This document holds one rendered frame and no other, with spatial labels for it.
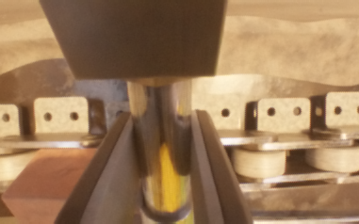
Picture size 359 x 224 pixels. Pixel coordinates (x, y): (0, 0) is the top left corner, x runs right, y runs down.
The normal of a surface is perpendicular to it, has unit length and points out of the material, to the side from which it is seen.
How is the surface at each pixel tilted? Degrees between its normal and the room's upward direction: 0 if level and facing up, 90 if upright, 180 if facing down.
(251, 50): 22
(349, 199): 0
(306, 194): 0
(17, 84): 0
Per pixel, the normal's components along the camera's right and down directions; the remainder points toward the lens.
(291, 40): 0.06, 0.79
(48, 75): 0.02, 0.07
